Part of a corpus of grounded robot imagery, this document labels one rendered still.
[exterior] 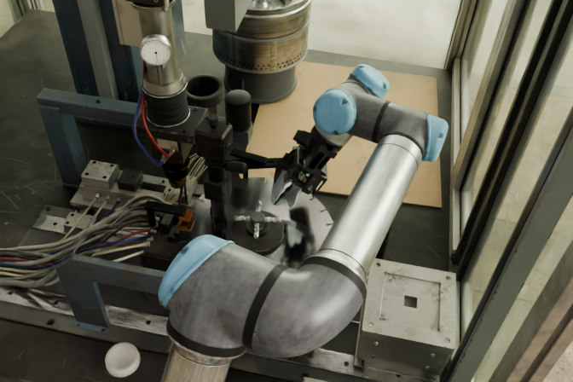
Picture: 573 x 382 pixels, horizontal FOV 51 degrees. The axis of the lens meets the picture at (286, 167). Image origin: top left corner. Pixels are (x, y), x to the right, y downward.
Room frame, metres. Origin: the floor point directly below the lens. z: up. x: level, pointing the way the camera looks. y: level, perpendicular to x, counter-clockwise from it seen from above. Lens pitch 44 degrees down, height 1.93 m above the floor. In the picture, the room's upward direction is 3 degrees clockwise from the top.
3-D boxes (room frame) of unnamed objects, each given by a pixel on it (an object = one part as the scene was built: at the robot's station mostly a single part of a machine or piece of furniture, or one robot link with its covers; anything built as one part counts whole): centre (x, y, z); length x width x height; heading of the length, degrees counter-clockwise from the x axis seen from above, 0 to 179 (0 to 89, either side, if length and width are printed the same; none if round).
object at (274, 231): (0.80, 0.05, 0.96); 0.11 x 0.11 x 0.03
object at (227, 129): (0.78, 0.13, 1.17); 0.06 x 0.05 x 0.20; 71
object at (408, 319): (0.68, -0.27, 0.82); 0.18 x 0.18 x 0.15; 80
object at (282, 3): (1.59, 0.10, 0.93); 0.31 x 0.31 x 0.36
